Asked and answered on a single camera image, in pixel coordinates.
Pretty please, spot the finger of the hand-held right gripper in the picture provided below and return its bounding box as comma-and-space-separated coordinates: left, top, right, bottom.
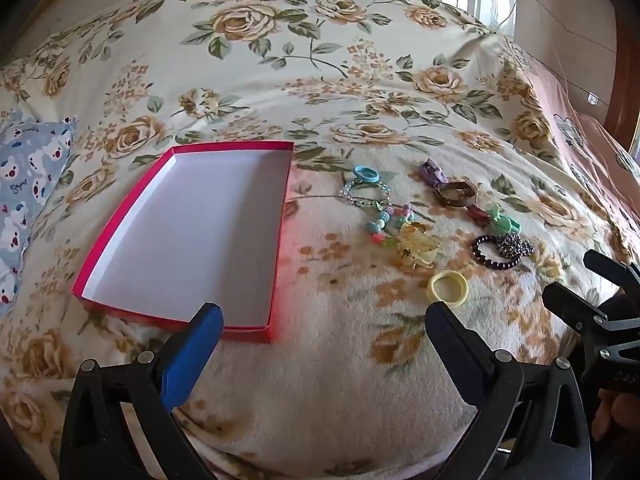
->
542, 282, 640, 343
583, 249, 640, 292

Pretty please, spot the colourful chunky bead bracelet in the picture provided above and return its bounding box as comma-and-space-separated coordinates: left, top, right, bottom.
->
367, 202, 418, 249

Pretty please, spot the blue bear print pillow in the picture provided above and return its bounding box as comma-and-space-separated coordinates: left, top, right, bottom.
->
0, 110, 78, 317

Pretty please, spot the floral cream blanket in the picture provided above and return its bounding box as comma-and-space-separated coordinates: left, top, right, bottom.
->
0, 0, 640, 480

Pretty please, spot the purple hair clip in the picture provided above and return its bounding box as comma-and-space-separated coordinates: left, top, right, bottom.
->
419, 158, 451, 186

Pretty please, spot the person's right hand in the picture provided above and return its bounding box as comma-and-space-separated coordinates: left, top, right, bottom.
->
591, 387, 640, 442

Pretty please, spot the yellow hair claw clip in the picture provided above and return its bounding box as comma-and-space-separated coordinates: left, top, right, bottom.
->
397, 221, 443, 268

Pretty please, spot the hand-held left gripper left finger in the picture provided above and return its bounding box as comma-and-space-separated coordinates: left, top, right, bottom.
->
60, 302, 224, 480

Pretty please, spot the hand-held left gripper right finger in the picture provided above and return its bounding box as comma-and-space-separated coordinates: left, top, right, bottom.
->
424, 301, 593, 480

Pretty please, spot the green bow hair clip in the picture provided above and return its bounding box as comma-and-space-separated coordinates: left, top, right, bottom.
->
485, 203, 522, 236

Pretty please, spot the brown wooden frame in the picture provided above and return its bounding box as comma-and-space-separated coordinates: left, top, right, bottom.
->
600, 0, 640, 153

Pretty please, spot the silver chain bracelet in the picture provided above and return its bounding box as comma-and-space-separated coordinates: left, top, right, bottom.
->
495, 232, 535, 261

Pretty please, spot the dark purple bead bracelet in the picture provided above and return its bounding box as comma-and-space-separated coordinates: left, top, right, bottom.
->
471, 233, 518, 272

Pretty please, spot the red shallow cardboard box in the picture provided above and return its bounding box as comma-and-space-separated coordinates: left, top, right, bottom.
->
71, 140, 296, 345

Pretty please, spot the clear crystal bead bracelet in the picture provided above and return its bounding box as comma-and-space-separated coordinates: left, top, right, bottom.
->
340, 180, 393, 211

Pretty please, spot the yellow hair tie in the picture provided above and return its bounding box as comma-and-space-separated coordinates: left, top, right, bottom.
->
427, 269, 469, 306

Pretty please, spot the pink printed blanket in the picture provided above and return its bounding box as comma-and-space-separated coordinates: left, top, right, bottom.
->
520, 52, 640, 261

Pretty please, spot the brown strap wristwatch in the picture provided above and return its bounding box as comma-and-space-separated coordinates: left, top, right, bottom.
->
434, 180, 478, 209

